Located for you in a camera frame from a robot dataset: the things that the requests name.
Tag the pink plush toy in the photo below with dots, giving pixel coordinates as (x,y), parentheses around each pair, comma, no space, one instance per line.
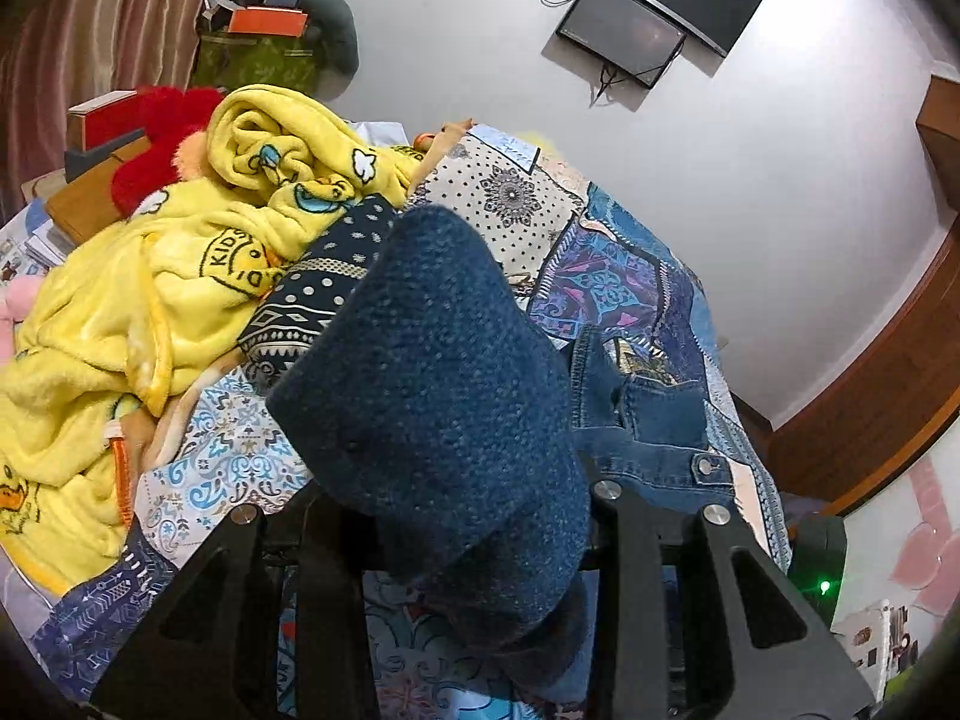
(15,300)

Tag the navy patterned cloth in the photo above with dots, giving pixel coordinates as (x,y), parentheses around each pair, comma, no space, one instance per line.
(315,292)

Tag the striped curtain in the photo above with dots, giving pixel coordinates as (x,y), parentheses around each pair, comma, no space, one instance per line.
(90,30)

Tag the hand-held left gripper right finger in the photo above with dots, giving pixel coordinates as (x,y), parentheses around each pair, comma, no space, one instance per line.
(630,600)

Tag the stack of books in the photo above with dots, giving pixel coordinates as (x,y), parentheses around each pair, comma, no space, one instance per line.
(30,240)

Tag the printed white box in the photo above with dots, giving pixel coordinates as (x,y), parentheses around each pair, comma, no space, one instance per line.
(870,637)

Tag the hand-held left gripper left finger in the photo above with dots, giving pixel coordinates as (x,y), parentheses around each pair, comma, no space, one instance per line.
(330,615)

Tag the red plush toy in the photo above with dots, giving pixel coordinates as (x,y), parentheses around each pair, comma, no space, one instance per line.
(165,109)

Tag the tan plush toy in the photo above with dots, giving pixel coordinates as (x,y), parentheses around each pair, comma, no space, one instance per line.
(439,139)

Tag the red hardcover book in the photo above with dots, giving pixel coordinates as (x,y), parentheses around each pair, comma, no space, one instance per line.
(105,127)

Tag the wooden door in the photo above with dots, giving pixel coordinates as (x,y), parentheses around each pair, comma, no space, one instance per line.
(862,420)

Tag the dark green pillow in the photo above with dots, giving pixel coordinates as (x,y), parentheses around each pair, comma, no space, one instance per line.
(337,30)

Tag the patchwork patterned bedspread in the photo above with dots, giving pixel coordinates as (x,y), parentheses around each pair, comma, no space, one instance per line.
(510,195)

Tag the yellow fleece blanket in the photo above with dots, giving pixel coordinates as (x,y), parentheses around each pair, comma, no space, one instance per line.
(112,292)

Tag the orange box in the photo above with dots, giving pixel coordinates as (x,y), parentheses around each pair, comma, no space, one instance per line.
(266,21)

